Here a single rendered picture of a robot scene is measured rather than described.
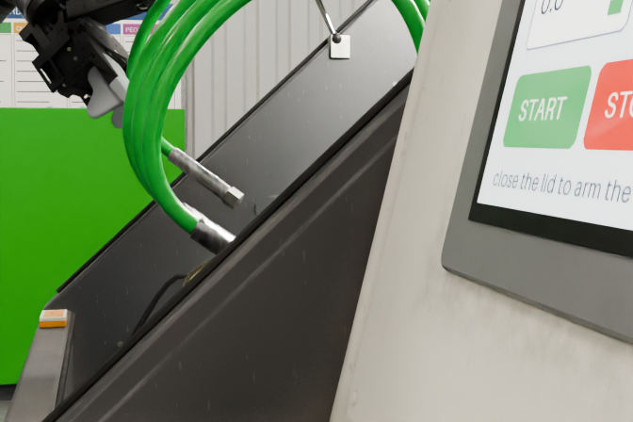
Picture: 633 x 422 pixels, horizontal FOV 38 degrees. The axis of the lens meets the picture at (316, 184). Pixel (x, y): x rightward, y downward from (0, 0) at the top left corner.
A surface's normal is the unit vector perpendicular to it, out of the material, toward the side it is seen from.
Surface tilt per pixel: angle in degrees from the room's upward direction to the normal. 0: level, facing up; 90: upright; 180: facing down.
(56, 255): 90
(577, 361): 76
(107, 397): 90
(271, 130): 90
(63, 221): 90
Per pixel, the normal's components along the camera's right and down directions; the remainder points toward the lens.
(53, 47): -0.38, -0.18
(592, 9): -0.94, -0.23
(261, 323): 0.22, 0.05
